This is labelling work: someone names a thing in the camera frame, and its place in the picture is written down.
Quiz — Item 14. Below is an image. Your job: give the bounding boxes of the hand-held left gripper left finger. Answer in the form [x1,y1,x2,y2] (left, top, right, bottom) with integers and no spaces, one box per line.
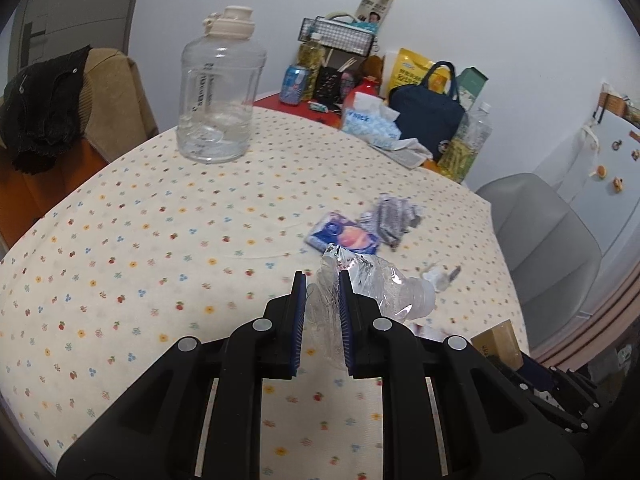
[56,270,307,480]

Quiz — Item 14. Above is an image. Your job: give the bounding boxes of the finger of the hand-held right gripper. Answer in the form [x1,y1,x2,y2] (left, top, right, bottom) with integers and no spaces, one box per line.
[520,352,609,411]
[482,354,592,434]

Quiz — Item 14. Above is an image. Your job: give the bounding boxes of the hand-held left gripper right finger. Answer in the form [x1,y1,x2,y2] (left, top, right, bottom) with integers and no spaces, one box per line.
[337,269,586,480]

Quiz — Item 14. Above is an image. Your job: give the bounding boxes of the crushed clear plastic bottle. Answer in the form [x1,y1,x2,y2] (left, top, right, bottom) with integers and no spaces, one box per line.
[304,242,437,372]

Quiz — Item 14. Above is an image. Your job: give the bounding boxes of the small brown cardboard box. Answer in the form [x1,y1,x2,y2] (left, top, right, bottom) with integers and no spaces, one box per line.
[470,319,525,369]

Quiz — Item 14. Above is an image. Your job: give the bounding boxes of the blue snack packet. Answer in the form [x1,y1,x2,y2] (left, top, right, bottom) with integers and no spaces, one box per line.
[305,211,382,255]

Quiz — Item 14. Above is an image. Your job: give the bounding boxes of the small clear wrapper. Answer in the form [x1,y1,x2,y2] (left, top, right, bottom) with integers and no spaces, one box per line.
[422,262,464,294]

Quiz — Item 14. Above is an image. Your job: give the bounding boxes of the silver foil wrapper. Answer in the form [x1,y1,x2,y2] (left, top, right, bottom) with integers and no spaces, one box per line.
[360,194,425,249]

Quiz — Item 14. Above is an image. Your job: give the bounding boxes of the grey upholstered chair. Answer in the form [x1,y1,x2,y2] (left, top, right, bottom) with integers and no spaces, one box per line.
[475,172,604,352]

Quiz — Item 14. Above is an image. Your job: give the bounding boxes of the floral tablecloth table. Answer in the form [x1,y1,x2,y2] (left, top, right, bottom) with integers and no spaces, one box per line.
[0,107,531,480]

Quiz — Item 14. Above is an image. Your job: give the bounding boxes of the grey white cloth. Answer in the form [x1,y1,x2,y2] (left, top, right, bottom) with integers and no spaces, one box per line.
[370,136,435,169]

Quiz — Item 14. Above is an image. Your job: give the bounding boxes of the white fridge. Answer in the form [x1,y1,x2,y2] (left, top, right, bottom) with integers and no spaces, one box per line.
[555,105,640,262]

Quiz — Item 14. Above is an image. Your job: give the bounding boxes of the blue tissue pack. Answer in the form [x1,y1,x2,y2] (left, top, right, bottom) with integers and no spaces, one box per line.
[340,91,404,144]

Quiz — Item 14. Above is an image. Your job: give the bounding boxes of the clear bottle with floral filling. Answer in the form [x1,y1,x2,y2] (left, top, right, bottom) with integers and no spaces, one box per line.
[436,102,494,185]

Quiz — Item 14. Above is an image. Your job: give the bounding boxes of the navy lunch bag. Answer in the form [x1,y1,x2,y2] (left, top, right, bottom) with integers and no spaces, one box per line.
[387,61,464,156]

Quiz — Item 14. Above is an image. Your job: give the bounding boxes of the red table mat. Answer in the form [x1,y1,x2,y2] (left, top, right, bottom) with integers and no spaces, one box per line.
[252,92,346,129]

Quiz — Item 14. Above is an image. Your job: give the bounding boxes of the blue drink can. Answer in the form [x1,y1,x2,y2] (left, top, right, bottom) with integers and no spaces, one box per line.
[280,64,312,106]

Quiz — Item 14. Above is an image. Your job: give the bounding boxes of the black utensil holder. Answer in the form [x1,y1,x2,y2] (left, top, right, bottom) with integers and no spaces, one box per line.
[316,66,346,104]

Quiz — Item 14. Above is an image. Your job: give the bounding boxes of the translucent hanging mesh bag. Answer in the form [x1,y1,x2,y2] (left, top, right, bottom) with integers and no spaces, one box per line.
[575,121,604,162]

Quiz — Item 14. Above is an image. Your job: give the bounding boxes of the large clear water jug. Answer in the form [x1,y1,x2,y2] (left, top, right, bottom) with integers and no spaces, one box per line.
[176,6,267,165]

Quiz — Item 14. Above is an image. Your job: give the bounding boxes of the brown plush toy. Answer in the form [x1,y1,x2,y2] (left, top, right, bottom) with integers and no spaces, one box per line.
[361,55,386,84]

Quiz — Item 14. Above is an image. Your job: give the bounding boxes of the yellow snack packet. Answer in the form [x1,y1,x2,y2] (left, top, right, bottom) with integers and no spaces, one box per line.
[387,49,436,96]

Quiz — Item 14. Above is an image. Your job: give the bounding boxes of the tall green box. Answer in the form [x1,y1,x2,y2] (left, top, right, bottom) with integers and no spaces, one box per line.
[454,67,489,111]

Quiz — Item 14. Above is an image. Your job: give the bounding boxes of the brown woven basket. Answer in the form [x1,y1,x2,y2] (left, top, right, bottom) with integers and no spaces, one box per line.
[597,82,629,114]

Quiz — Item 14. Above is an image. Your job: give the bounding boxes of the orange chair seat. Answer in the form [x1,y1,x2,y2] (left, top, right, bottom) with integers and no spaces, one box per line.
[0,132,109,257]

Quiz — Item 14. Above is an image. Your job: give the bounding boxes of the tan upholstered chair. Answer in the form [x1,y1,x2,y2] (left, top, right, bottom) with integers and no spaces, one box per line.
[82,47,161,164]

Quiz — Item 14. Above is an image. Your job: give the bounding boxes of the white printed paper bag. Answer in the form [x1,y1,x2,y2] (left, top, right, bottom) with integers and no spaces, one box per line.
[356,0,400,29]

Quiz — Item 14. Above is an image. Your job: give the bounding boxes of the black garment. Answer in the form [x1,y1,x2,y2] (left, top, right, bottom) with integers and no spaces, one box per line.
[0,45,94,176]

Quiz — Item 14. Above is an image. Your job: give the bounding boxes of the white door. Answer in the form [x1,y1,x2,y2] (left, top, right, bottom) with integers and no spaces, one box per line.
[10,0,147,69]

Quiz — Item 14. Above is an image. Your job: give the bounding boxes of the black wire basket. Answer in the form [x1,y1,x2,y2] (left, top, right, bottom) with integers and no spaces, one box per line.
[300,17,377,56]

